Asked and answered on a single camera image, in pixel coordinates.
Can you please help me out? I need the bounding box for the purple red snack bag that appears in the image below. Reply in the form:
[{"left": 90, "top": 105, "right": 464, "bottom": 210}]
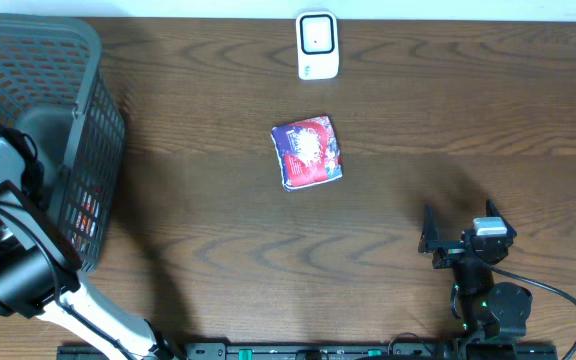
[{"left": 271, "top": 115, "right": 343, "bottom": 192}]

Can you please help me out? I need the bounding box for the grey plastic mesh basket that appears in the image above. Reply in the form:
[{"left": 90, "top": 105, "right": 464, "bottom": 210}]
[{"left": 0, "top": 14, "right": 125, "bottom": 272}]

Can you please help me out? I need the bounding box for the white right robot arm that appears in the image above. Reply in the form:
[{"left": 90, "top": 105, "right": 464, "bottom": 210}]
[{"left": 418, "top": 200, "right": 532, "bottom": 342}]

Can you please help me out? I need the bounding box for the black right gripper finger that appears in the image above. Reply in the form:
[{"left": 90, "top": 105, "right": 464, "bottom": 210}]
[
  {"left": 418, "top": 205, "right": 440, "bottom": 253},
  {"left": 485, "top": 199, "right": 502, "bottom": 218}
]

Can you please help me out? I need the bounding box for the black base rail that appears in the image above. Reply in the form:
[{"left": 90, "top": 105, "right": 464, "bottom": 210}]
[{"left": 57, "top": 339, "right": 559, "bottom": 360}]

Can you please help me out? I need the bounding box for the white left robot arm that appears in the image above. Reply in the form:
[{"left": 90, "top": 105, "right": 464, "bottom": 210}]
[{"left": 0, "top": 127, "right": 184, "bottom": 359}]

